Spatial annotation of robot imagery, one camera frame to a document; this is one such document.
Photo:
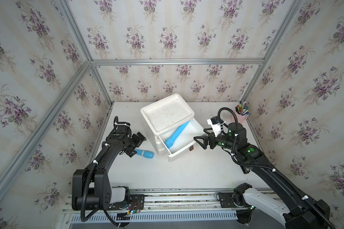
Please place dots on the white top drawer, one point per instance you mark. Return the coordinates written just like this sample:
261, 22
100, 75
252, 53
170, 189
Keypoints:
183, 142

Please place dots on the pink metal pen bucket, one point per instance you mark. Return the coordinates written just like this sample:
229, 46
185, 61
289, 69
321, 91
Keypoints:
240, 118

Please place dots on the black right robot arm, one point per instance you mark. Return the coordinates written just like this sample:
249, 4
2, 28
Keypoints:
300, 211

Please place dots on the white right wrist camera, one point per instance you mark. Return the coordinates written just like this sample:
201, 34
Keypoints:
216, 126

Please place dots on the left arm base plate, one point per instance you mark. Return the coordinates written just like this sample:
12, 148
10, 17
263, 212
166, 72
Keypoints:
133, 202

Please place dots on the white plastic drawer cabinet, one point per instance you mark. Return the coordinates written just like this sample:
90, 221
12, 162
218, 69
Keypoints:
163, 116

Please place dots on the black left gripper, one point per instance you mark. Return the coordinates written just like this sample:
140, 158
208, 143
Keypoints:
137, 142

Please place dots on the blue toy microphone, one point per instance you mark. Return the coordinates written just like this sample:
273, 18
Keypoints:
144, 153
169, 142

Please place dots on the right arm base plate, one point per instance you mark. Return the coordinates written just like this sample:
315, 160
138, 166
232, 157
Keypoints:
232, 200

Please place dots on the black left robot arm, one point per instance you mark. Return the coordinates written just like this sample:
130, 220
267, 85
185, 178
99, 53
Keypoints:
91, 188

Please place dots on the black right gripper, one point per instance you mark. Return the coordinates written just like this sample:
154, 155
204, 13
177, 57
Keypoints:
212, 138

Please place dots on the aluminium mounting rail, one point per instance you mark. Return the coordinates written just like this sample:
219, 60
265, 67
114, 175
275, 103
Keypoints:
158, 200

